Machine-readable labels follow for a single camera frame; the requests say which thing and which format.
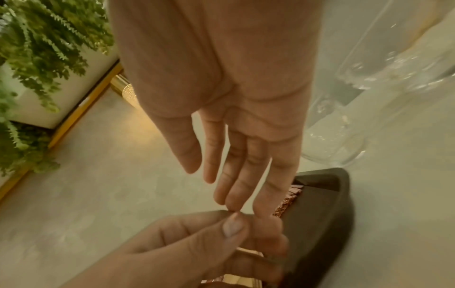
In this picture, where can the person's left hand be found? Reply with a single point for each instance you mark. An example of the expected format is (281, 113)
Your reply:
(170, 253)

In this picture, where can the clear glass cups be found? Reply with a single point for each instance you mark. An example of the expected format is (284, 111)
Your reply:
(373, 84)

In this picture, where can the person's right hand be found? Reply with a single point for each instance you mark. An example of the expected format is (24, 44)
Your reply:
(220, 56)

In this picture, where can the brown plastic tray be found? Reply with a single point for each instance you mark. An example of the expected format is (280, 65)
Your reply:
(320, 225)

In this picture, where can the yellow wall trim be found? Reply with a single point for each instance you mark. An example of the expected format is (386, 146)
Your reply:
(81, 109)

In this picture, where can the pink stir sticks bundle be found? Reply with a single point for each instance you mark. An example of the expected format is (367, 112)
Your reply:
(289, 197)

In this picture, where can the glass wall lamp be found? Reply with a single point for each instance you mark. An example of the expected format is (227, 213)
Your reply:
(126, 90)

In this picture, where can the hanging green plant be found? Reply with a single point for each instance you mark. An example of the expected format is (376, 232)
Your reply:
(39, 42)

